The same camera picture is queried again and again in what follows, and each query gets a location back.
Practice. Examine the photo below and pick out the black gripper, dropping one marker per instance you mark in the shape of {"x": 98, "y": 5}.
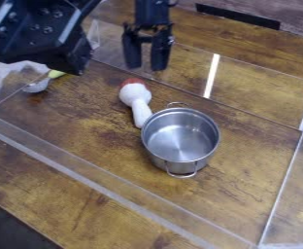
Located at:
{"x": 152, "y": 16}

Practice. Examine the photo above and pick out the green handled metal spoon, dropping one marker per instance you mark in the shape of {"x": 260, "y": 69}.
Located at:
{"x": 42, "y": 85}

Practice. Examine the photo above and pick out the white red toy mushroom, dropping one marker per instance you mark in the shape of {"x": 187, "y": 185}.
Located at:
{"x": 136, "y": 96}

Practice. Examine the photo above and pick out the black strip on table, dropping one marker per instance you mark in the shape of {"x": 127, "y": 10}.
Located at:
{"x": 239, "y": 16}

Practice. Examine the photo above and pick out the small steel pot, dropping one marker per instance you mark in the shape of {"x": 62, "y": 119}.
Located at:
{"x": 181, "y": 138}

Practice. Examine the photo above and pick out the clear acrylic enclosure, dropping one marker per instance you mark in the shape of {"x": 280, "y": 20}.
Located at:
{"x": 128, "y": 159}

